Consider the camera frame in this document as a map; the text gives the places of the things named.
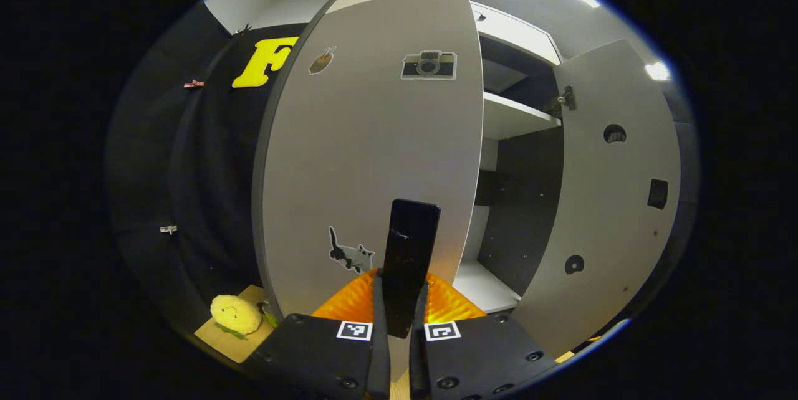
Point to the beige cabinet door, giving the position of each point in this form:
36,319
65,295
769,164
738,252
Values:
605,200
361,157

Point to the yellow plush toy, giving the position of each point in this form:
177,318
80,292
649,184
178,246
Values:
235,314

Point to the silver clip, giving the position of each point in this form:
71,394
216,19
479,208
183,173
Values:
168,229

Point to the white cabinet shelf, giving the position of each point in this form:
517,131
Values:
508,116

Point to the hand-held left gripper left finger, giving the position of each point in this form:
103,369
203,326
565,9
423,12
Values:
378,362

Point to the metal door hinge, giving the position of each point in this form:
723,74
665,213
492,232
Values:
566,100

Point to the black clip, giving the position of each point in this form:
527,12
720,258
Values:
243,29

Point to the small ceiling light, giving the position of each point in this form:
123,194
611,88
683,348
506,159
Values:
658,71

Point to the pink clip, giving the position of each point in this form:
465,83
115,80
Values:
194,84

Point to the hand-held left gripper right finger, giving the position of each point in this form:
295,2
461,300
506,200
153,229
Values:
419,369

